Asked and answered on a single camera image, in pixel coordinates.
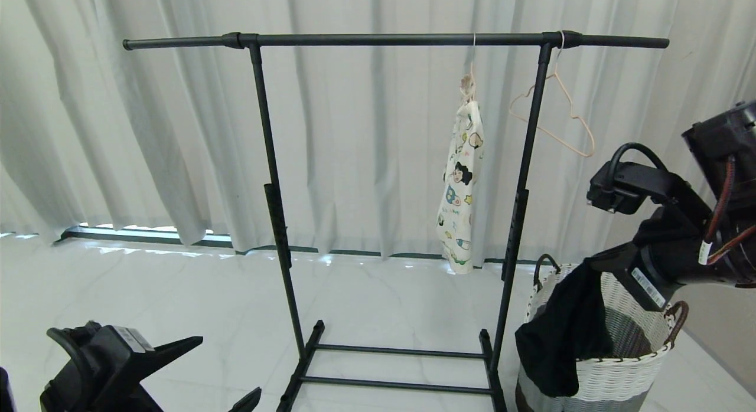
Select white laundry basket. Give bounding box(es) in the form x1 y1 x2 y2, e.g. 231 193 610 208
515 254 690 412

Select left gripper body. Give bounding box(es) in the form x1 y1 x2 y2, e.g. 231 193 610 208
39 321 178 412

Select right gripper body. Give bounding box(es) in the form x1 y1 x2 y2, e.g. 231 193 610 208
585 241 706 313

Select black cable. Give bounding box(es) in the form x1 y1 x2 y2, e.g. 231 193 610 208
607 142 669 174

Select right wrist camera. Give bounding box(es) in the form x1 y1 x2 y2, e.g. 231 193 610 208
586 158 714 247

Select pink clothes hanger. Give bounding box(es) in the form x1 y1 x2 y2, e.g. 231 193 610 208
509 31 596 159
459 33 480 106

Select black clothes rack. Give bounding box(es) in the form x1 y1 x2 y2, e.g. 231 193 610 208
122 30 670 412

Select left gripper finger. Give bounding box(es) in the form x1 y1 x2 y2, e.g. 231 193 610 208
139 335 204 380
228 387 263 412

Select black garment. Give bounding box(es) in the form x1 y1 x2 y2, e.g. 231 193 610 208
514 257 616 398

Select white curtain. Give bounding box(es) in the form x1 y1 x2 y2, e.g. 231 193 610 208
0 0 756 270

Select cream printed garment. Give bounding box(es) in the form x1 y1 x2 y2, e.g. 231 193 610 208
436 99 485 275

